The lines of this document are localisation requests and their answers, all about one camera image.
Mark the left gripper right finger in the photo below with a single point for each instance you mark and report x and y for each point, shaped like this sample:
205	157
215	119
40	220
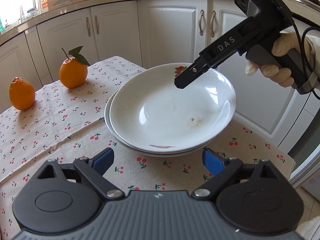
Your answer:
225	172

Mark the white kitchen cabinets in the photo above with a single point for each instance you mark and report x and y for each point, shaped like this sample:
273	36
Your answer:
149	33

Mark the cherry print tablecloth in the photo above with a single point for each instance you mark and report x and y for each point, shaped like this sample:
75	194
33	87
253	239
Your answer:
65	125

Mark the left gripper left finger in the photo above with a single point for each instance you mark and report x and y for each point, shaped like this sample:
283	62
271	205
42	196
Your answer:
91	172

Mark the orange with stem leaf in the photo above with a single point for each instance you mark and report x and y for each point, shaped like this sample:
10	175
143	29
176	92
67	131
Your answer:
73	71

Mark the bumpy orange fruit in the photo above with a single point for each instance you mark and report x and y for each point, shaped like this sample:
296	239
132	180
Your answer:
21	94

